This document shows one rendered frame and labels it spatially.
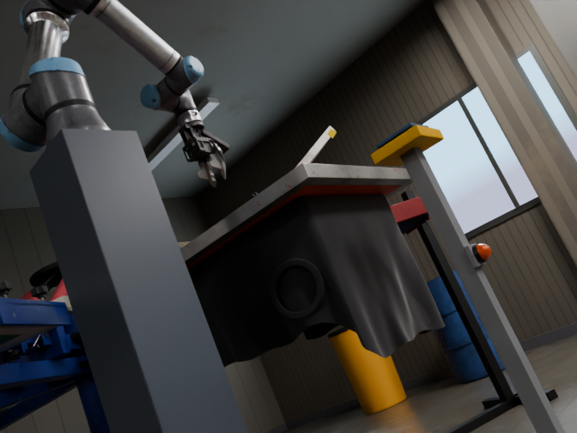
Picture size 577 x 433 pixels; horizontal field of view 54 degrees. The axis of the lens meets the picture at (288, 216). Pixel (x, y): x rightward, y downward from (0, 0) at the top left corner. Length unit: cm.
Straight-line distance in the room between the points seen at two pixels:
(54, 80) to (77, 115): 11
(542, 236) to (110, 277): 402
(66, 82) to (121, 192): 30
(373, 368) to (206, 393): 379
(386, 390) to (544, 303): 142
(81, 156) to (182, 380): 49
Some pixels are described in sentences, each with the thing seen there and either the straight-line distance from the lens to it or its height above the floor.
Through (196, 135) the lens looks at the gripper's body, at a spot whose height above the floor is 138.
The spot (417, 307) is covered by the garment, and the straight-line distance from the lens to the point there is 166.
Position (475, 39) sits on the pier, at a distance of 481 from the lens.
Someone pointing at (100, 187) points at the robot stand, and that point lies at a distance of 122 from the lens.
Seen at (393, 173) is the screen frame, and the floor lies 97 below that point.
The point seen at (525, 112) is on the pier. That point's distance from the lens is 459.
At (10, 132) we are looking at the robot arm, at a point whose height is 134.
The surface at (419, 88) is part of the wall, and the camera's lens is 521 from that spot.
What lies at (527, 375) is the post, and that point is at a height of 39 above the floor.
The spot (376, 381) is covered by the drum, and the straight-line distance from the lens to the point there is 490.
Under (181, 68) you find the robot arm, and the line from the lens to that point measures 179.
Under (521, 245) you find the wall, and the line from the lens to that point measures 485.
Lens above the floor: 58
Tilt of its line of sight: 14 degrees up
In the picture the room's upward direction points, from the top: 23 degrees counter-clockwise
